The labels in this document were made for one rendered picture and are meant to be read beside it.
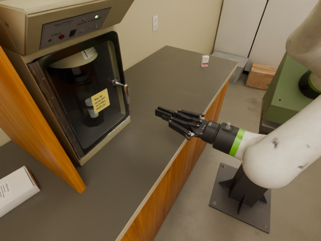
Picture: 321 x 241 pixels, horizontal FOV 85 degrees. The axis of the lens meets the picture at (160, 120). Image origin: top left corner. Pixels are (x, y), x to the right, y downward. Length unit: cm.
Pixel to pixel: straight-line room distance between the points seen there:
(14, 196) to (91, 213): 27
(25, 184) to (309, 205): 205
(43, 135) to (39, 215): 34
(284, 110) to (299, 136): 61
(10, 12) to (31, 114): 20
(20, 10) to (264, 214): 186
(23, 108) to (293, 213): 195
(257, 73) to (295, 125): 275
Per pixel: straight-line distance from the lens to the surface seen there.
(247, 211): 181
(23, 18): 43
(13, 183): 85
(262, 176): 45
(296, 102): 106
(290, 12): 332
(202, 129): 60
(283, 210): 197
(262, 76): 320
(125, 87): 71
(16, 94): 46
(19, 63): 58
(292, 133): 45
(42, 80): 56
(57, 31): 50
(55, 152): 57
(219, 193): 179
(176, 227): 164
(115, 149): 83
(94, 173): 78
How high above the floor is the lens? 157
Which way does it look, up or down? 43 degrees down
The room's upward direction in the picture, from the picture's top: straight up
